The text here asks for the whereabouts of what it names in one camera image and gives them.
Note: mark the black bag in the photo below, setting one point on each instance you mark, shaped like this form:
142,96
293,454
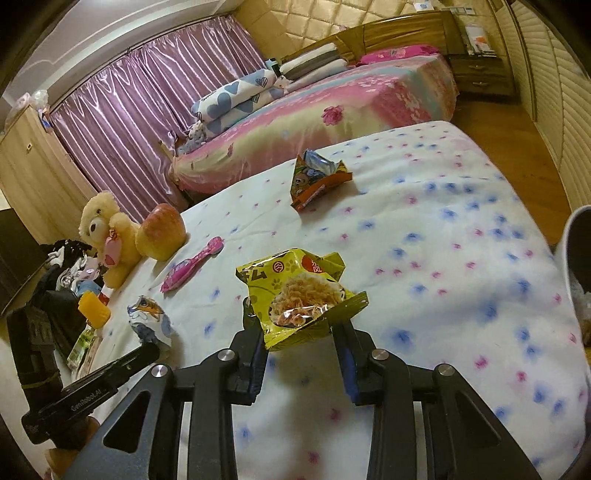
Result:
34,350

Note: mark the wooden nightstand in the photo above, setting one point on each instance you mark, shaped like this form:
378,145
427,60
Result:
482,74

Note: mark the crumpled blue white wrapper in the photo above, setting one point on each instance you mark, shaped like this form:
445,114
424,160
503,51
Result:
147,318

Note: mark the white trash bin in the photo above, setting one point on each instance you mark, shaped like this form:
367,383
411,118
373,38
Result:
568,258

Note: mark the white orange box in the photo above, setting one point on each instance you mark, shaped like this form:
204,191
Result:
479,39

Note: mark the light wooden cabinet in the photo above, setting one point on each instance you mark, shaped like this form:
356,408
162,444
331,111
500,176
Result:
37,175

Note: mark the grey striped folded blanket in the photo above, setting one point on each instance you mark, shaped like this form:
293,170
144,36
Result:
314,62

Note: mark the white floral bedsheet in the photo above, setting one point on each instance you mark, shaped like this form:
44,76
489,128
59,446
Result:
438,277

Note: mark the small floral plush toy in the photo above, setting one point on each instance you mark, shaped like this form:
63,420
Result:
194,136

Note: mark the purple striped curtain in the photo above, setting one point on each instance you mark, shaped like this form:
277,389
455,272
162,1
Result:
138,101

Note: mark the pink snack wrapper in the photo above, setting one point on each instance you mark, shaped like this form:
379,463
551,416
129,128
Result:
184,272

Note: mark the yellow snack bag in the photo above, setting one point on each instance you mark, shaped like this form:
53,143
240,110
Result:
300,295

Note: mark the bed with pink floral sheet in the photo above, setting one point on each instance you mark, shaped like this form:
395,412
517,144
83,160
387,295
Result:
300,120

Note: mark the red yellow apple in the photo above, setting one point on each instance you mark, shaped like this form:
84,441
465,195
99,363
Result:
161,230

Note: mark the orange snack wrapper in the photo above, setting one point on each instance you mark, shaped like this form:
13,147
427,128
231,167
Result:
314,184

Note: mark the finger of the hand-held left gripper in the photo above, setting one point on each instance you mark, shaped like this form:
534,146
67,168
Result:
136,362

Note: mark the green printed packet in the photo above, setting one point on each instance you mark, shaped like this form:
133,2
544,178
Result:
83,346

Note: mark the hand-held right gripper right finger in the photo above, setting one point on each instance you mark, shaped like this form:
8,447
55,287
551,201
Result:
348,371

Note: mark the yellow foam fruit net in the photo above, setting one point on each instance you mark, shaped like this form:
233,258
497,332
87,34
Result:
94,311

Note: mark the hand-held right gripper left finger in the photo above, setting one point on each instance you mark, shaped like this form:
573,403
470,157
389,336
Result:
255,383

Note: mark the pink floral pillow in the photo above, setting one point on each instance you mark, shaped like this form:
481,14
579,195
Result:
397,53

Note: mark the wooden headboard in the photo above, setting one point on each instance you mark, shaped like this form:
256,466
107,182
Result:
406,27

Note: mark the cream teddy bear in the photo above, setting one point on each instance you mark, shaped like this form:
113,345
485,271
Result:
104,226

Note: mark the cream louvered wardrobe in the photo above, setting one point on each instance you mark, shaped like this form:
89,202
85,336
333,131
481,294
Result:
554,92

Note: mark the pile of clothes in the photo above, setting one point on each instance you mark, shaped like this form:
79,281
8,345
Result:
69,272

